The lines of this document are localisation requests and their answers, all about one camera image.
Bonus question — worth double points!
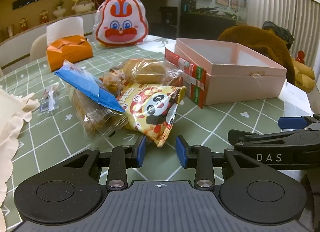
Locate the white tissue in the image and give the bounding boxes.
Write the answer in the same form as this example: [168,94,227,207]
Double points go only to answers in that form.
[46,17,85,46]

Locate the white red rabbit face bag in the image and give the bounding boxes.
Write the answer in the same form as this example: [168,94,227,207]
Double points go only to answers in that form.
[94,0,150,47]

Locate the white yellow-eared plush toy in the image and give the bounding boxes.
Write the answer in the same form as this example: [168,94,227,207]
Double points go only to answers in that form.
[71,0,92,14]

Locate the green checked tablecloth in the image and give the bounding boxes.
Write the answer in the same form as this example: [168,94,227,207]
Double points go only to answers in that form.
[0,34,312,222]

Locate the small clear wrapped packet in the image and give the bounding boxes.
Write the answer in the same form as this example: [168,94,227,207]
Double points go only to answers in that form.
[39,83,60,115]

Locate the yellow panda snack packet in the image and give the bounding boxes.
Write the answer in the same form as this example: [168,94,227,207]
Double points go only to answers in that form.
[117,83,187,147]

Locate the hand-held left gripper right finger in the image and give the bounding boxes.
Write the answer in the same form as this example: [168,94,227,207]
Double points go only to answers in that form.
[176,135,260,192]

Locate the clear cracker packet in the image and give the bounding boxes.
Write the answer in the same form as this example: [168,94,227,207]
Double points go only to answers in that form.
[67,87,128,138]

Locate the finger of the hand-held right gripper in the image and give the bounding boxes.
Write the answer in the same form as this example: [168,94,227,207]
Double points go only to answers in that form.
[278,113,320,131]
[227,127,312,145]

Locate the white paper sheets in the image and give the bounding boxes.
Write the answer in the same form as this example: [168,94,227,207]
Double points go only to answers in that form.
[281,82,312,122]

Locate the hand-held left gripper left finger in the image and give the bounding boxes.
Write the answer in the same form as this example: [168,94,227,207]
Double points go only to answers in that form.
[60,135,147,192]

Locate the grey curtain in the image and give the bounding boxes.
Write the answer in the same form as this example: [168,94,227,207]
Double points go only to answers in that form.
[247,0,320,72]

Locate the red green snack packet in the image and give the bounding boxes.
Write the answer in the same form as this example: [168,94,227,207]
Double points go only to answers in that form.
[164,47,207,109]

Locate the white vase with plant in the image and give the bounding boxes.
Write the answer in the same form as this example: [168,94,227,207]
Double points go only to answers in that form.
[53,0,66,19]

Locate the orange tissue box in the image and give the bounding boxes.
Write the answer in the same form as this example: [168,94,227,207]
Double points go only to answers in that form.
[46,35,94,72]

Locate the dark glass cabinet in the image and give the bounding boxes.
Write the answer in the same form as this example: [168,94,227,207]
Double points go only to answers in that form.
[180,0,248,37]

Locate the clear bread packet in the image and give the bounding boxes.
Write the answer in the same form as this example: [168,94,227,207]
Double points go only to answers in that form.
[99,68,184,97]
[117,58,185,85]

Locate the pink cardboard box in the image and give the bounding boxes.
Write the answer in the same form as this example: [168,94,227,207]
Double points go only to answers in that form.
[174,38,287,106]

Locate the cream chair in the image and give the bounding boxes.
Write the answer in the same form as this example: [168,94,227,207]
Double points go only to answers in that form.
[29,33,49,62]

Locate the cream cloth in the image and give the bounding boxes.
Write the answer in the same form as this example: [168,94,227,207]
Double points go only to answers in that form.
[0,88,40,212]

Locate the blue snack packet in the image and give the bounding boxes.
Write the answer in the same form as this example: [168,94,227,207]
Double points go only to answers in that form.
[54,60,127,113]

